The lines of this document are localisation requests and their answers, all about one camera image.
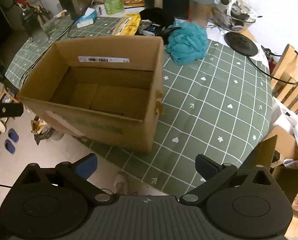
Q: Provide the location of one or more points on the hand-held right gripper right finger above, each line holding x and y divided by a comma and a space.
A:
206, 167

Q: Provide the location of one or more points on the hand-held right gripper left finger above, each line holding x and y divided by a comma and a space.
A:
85, 166

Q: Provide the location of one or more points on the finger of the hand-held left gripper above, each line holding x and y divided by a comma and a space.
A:
3, 110

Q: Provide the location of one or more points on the brown cardboard box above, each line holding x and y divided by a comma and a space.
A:
93, 130

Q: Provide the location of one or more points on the teal mesh bath sponge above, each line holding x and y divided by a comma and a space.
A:
187, 42

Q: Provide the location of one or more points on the yellow snack packet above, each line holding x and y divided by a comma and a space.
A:
127, 25

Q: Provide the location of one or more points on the black round case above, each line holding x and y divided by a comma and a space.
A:
154, 15

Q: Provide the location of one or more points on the blue slipper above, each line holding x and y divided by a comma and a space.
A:
13, 134
9, 146

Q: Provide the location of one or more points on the white shoe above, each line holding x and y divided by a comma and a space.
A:
121, 181

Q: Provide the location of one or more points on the open cardboard carton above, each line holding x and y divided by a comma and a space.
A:
286, 142

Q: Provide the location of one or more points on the blue tissue pack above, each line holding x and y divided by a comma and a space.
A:
86, 18

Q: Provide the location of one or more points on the black kettle base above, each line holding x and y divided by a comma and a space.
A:
241, 43

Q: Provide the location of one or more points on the wooden chair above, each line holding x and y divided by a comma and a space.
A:
285, 62

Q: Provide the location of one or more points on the black packet with blue print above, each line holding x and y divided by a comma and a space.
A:
151, 28

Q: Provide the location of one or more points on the green-labelled jar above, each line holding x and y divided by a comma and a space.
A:
113, 5

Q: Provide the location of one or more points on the grey-lidded shaker bottle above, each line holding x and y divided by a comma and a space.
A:
201, 7

